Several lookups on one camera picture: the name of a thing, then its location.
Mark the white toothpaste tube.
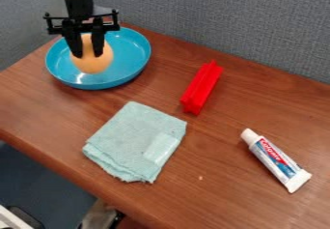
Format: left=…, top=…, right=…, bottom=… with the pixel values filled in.
left=240, top=129, right=311, bottom=193

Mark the blue plate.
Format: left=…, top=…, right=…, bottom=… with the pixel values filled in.
left=45, top=27, right=150, bottom=90

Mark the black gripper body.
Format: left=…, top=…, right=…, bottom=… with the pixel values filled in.
left=44, top=0, right=120, bottom=35

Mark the light green folded cloth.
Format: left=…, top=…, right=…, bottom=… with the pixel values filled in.
left=82, top=101, right=187, bottom=184

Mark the red plastic block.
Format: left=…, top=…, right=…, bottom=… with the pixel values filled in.
left=179, top=60, right=224, bottom=115

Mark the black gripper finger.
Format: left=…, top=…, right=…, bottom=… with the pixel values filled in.
left=92, top=24, right=104, bottom=57
left=61, top=26, right=82, bottom=58

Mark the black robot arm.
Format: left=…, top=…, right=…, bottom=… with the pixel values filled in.
left=42, top=0, right=120, bottom=58

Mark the yellow foam ball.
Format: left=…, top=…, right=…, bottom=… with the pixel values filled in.
left=69, top=34, right=113, bottom=74

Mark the grey object under table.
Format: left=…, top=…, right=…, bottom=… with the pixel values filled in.
left=76, top=200, right=125, bottom=229

